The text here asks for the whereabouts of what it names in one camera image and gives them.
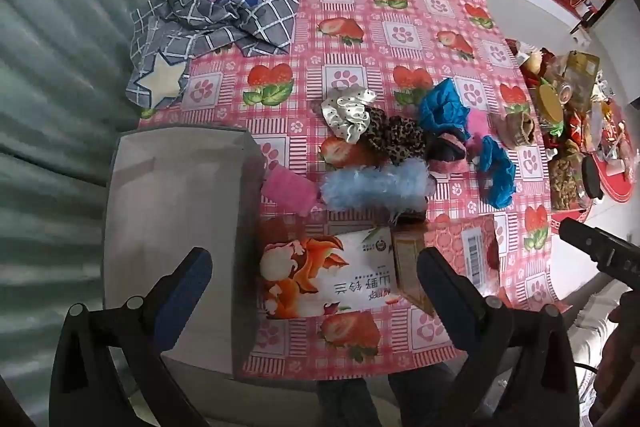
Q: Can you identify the person's leg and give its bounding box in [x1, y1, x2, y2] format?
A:
[317, 377, 381, 427]
[387, 362, 471, 427]

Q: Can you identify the leopard print scrunchie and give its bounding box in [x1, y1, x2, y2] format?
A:
[362, 112, 428, 165]

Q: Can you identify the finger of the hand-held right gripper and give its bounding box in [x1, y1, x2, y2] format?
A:
[559, 218, 640, 290]

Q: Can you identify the pink strawberry tablecloth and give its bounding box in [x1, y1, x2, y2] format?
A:
[135, 0, 566, 383]

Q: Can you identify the grey plaid star cloth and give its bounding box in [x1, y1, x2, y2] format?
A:
[125, 0, 301, 110]

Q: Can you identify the yellow lid jar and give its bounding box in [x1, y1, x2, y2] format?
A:
[537, 84, 566, 128]

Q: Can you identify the person's left leg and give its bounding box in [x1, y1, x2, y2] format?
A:
[317, 377, 381, 427]

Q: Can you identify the white polka dot scrunchie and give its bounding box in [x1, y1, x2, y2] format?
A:
[320, 87, 376, 145]

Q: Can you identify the white orange snack bag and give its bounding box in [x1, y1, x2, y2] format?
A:
[260, 227, 401, 320]

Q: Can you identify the red round tray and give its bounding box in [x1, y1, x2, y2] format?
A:
[597, 102, 640, 208]

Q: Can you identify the white storage box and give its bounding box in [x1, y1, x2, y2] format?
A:
[102, 127, 266, 380]

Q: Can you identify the black round lid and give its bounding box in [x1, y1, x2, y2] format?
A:
[582, 157, 606, 200]

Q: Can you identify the beige sofa seat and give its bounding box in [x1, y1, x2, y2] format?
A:
[565, 277, 631, 358]

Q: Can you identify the light blue fluffy cloth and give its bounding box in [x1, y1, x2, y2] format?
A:
[320, 157, 431, 225]

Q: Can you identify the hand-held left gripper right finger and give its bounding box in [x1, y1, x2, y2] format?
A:
[416, 247, 593, 427]

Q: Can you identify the pink knit pouch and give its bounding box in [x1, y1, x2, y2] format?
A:
[435, 137, 469, 176]

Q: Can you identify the pink plush cloth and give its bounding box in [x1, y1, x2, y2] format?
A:
[260, 169, 323, 215]
[465, 109, 493, 162]

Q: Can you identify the person's right leg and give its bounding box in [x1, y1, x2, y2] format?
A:
[387, 362, 471, 427]

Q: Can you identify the pile of snack packets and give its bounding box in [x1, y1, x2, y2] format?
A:
[520, 49, 631, 212]

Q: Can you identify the blue scrunchie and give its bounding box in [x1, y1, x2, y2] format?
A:
[417, 78, 471, 140]
[475, 137, 517, 209]

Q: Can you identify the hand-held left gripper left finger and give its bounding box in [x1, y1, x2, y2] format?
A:
[49, 247, 214, 427]

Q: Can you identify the dark striped knit pouch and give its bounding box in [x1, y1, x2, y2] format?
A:
[424, 133, 453, 160]

